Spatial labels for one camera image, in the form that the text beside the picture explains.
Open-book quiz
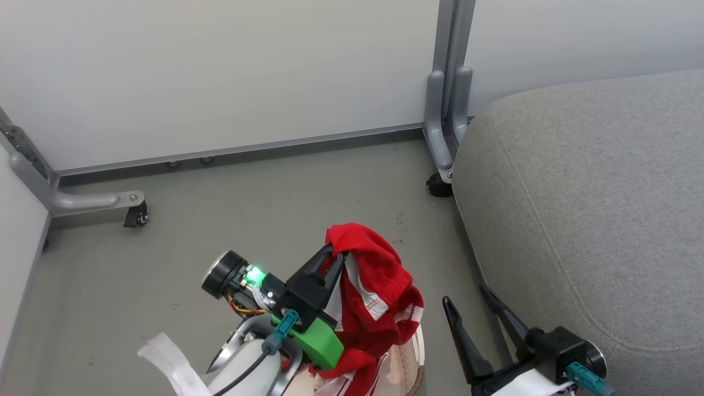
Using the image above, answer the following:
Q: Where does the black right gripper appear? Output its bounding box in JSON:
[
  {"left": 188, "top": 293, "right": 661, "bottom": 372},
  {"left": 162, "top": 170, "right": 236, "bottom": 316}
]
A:
[{"left": 442, "top": 284, "right": 608, "bottom": 396}]

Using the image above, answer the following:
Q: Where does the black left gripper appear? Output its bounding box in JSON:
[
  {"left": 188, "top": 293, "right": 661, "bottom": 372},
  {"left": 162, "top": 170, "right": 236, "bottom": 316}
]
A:
[{"left": 271, "top": 243, "right": 346, "bottom": 371}]

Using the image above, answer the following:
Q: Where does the red white striped garment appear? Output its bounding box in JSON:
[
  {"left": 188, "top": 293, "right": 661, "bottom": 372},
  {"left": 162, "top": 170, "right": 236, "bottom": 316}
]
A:
[{"left": 308, "top": 222, "right": 425, "bottom": 396}]

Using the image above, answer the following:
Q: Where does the pink laundry basket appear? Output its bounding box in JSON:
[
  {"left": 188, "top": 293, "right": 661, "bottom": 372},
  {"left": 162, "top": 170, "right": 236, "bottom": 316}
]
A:
[{"left": 282, "top": 323, "right": 426, "bottom": 396}]

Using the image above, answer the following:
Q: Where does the black caster wheel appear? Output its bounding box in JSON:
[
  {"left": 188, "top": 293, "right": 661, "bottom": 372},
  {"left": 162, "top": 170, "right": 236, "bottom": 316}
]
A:
[
  {"left": 426, "top": 172, "right": 454, "bottom": 198},
  {"left": 123, "top": 200, "right": 149, "bottom": 229}
]

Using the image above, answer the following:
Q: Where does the grey fabric sofa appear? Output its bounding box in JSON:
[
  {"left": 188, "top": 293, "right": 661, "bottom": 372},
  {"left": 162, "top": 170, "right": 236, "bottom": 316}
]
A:
[{"left": 452, "top": 68, "right": 704, "bottom": 396}]

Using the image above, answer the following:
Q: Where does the white paper label strip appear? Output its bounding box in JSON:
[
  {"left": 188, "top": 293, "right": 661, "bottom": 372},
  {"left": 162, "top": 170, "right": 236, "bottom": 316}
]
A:
[{"left": 137, "top": 332, "right": 213, "bottom": 396}]

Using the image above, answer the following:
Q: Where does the black cable teal plug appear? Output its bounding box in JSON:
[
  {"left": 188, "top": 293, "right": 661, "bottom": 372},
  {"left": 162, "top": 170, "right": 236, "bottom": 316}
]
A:
[{"left": 211, "top": 309, "right": 301, "bottom": 396}]

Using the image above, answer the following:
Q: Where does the grey partition bottom rail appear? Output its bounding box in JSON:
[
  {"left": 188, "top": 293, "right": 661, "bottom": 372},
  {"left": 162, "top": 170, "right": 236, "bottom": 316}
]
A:
[{"left": 55, "top": 123, "right": 427, "bottom": 178}]

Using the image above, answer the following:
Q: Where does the grey partition post with foot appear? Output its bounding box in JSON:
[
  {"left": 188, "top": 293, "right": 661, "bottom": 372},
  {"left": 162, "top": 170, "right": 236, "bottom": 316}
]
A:
[{"left": 422, "top": 0, "right": 477, "bottom": 185}]

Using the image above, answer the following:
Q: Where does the grey partition foot with bracket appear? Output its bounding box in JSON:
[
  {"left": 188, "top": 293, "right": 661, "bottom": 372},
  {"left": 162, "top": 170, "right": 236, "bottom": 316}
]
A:
[{"left": 0, "top": 107, "right": 146, "bottom": 216}]

